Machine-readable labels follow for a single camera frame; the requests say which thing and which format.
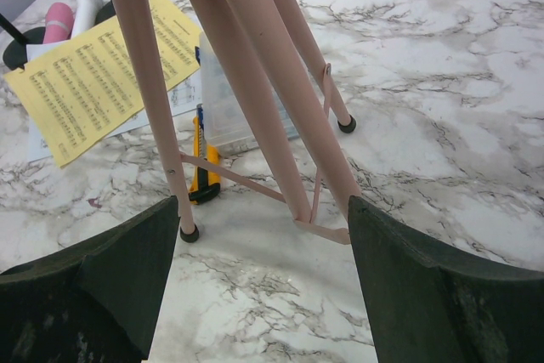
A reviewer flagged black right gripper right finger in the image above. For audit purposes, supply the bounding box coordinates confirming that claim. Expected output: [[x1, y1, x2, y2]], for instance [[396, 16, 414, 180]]
[[348, 196, 543, 362]]

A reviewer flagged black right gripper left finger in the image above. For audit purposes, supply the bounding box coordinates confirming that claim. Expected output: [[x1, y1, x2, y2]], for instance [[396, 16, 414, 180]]
[[1, 196, 179, 362]]

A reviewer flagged yellow sheet music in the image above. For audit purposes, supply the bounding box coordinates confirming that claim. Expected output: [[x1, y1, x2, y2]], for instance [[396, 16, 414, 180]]
[[4, 0, 201, 167]]

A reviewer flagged white sheet music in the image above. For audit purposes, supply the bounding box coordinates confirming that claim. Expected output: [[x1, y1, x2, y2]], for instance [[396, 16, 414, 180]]
[[25, 42, 203, 163]]

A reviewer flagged pink toy microphone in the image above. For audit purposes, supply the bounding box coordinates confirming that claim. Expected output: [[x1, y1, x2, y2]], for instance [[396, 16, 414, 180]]
[[42, 2, 74, 44]]

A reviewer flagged black round-base mic stand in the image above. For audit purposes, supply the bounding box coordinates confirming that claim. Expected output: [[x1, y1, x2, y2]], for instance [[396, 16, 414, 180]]
[[95, 0, 116, 25]]

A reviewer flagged white toy microphone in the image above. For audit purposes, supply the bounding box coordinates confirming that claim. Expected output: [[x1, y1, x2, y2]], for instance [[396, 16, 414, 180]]
[[71, 0, 104, 38]]

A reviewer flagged pink music stand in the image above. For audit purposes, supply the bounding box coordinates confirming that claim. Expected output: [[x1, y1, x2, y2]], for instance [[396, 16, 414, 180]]
[[112, 0, 360, 245]]

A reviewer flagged yellow utility knife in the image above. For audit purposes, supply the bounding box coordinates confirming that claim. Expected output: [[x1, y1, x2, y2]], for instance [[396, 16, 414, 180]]
[[187, 103, 222, 206]]

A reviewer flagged clear plastic organizer box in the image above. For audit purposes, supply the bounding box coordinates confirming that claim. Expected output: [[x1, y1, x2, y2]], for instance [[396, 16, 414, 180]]
[[197, 31, 298, 156]]

